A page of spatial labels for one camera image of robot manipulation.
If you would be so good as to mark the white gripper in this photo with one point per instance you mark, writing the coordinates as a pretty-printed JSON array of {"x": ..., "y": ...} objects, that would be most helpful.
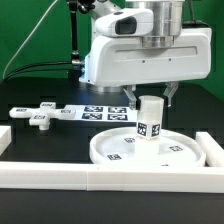
[{"x": 116, "y": 62}]

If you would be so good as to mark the white round table top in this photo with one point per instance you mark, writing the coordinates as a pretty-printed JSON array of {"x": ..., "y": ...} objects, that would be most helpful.
[{"x": 122, "y": 146}]

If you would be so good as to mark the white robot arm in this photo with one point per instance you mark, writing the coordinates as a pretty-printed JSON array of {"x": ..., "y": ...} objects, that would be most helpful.
[{"x": 145, "y": 42}]

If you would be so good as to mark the white marker sheet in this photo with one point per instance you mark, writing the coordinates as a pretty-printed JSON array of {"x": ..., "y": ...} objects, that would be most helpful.
[{"x": 103, "y": 113}]

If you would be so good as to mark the white cross-shaped table base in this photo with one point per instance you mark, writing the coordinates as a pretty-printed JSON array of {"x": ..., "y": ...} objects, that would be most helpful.
[{"x": 42, "y": 115}]

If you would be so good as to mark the white right fence rail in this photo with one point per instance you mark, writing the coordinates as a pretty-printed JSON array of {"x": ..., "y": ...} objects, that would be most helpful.
[{"x": 214, "y": 152}]

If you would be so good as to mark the white fence rail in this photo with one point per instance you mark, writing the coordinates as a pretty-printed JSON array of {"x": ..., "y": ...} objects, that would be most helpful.
[
  {"x": 5, "y": 138},
  {"x": 214, "y": 152},
  {"x": 90, "y": 177}
]

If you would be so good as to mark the black camera stand pole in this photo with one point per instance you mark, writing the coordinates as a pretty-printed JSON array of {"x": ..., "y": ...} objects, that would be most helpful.
[{"x": 75, "y": 57}]

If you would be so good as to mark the white left fence rail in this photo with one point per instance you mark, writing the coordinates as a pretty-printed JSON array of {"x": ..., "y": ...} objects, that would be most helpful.
[{"x": 5, "y": 138}]

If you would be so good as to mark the white front fence rail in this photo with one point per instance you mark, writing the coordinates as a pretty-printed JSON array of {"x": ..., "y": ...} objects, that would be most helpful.
[{"x": 90, "y": 177}]

